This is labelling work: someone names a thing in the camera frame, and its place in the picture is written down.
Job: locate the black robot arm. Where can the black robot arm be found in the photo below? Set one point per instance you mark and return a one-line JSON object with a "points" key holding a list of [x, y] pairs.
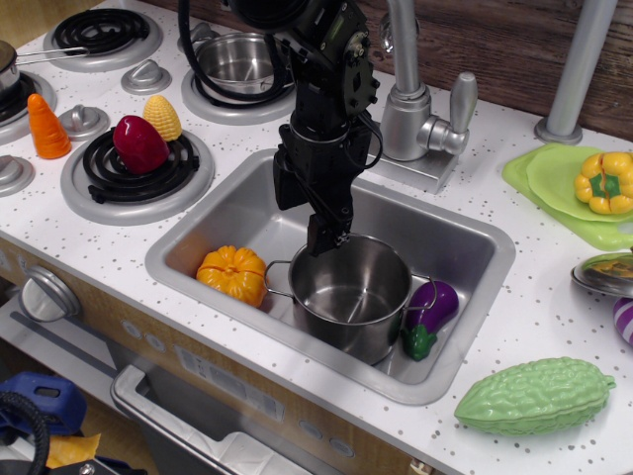
{"points": [[327, 44]]}

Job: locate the yellow toy corn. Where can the yellow toy corn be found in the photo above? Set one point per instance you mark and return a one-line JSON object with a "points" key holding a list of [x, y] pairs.
{"points": [[159, 112]]}

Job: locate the silver stove knob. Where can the silver stove knob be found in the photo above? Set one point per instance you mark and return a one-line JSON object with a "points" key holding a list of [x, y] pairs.
{"points": [[81, 123], [16, 174], [147, 78]]}

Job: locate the silver oven door handle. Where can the silver oven door handle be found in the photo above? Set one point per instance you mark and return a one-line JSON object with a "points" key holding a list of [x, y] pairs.
{"points": [[183, 449]]}

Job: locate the silver stove knob middle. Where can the silver stove knob middle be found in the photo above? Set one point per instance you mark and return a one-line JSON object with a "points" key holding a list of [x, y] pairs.
{"points": [[81, 123]]}

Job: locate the green cutting board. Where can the green cutting board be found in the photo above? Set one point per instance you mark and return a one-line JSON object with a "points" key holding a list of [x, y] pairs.
{"points": [[608, 235]]}

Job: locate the far left burner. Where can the far left burner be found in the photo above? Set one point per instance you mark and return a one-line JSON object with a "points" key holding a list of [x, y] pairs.
{"points": [[14, 112]]}

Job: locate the steel pot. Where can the steel pot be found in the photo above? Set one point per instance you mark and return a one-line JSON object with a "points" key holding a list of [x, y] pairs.
{"points": [[238, 63], [354, 297]]}

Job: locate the silver pot lid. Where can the silver pot lid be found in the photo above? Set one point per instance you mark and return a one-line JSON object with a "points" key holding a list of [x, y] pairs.
{"points": [[609, 273]]}

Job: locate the blue object bottom left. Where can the blue object bottom left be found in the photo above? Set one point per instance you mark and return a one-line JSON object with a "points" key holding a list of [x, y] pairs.
{"points": [[59, 401]]}

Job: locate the front black coil burner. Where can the front black coil burner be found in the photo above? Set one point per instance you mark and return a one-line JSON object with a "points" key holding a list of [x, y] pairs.
{"points": [[96, 185]]}

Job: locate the orange toy pumpkin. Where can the orange toy pumpkin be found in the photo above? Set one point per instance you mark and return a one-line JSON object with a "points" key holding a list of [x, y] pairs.
{"points": [[236, 272]]}

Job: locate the purple striped toy vegetable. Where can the purple striped toy vegetable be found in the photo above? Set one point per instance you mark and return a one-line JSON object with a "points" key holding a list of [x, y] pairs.
{"points": [[623, 318]]}

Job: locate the back left coil burner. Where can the back left coil burner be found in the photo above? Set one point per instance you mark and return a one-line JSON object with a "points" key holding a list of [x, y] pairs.
{"points": [[102, 40]]}

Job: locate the red toy pepper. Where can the red toy pepper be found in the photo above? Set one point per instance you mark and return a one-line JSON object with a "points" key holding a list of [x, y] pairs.
{"points": [[139, 145]]}

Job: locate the steel saucepan with handle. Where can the steel saucepan with handle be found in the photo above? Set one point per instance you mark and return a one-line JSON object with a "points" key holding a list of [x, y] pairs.
{"points": [[10, 61]]}

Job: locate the purple toy eggplant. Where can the purple toy eggplant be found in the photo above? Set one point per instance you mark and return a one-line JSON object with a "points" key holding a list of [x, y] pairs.
{"points": [[430, 312]]}

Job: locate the silver toy faucet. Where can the silver toy faucet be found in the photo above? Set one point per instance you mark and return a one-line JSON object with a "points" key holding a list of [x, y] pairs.
{"points": [[419, 149]]}

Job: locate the silver stove knob upper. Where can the silver stove knob upper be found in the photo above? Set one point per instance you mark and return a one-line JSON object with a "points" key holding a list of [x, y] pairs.
{"points": [[147, 78]]}

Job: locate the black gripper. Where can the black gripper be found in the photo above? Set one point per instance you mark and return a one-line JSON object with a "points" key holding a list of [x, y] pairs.
{"points": [[321, 174]]}

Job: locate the yellow cloth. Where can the yellow cloth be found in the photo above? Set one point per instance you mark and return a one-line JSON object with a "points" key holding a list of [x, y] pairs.
{"points": [[66, 450]]}

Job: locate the orange toy carrot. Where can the orange toy carrot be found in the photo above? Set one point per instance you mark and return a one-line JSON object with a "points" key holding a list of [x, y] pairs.
{"points": [[49, 136]]}

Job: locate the round silver oven dial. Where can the round silver oven dial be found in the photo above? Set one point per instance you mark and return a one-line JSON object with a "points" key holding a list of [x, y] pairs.
{"points": [[45, 298]]}

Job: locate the silver sink basin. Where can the silver sink basin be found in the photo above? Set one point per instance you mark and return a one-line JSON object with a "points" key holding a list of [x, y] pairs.
{"points": [[473, 257]]}

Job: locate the silver stove knob left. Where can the silver stove knob left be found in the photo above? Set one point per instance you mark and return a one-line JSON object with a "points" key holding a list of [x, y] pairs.
{"points": [[16, 174]]}

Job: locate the light green plate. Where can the light green plate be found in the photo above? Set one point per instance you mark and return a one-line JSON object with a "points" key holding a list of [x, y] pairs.
{"points": [[583, 182]]}

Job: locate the grey vertical pole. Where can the grey vertical pole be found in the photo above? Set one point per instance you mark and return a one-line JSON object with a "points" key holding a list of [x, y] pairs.
{"points": [[562, 124]]}

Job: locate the yellow toy bell pepper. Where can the yellow toy bell pepper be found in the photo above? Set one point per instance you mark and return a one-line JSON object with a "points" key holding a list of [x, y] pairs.
{"points": [[605, 183]]}

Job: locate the green toy bitter melon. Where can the green toy bitter melon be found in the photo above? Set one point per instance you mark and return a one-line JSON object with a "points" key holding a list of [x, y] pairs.
{"points": [[537, 397]]}

